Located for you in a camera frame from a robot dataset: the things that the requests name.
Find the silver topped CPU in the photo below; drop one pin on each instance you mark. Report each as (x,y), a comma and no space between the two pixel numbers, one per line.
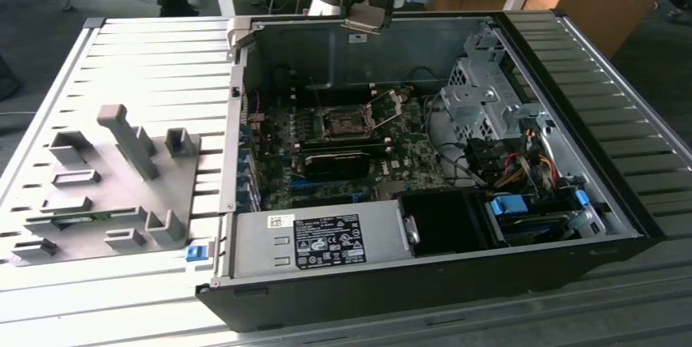
(358,20)

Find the CPU socket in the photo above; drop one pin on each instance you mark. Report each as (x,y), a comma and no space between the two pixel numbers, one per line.
(345,126)

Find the metal drive cage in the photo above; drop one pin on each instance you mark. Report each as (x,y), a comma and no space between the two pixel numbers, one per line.
(470,95)

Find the black chair base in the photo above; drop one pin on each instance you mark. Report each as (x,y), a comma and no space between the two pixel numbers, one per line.
(177,6)

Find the black RAM slot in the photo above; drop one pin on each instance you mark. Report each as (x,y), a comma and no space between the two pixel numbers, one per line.
(340,145)

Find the green motherboard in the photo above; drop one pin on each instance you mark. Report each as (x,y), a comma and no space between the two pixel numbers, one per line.
(410,152)

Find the black rectangular heatsink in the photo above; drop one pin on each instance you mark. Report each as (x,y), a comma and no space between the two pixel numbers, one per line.
(334,166)

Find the hard disk in blue carrier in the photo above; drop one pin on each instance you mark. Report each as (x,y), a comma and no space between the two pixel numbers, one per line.
(506,205)

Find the black fan shroud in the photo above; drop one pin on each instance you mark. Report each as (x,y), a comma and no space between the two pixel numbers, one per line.
(437,221)

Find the blue plastic drive latch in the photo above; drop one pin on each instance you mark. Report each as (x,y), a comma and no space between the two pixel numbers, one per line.
(581,198)

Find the silver power supply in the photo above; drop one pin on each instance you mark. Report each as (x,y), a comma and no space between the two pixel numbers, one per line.
(258,241)

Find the grey parts rack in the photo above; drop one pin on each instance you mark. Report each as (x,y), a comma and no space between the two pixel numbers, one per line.
(108,185)

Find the green RAM stick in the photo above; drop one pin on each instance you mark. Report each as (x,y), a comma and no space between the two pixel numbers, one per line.
(110,214)

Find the blue case latch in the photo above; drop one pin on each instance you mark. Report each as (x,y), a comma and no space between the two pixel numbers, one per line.
(196,254)

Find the black open PC case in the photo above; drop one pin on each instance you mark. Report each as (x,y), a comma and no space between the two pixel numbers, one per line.
(432,290)

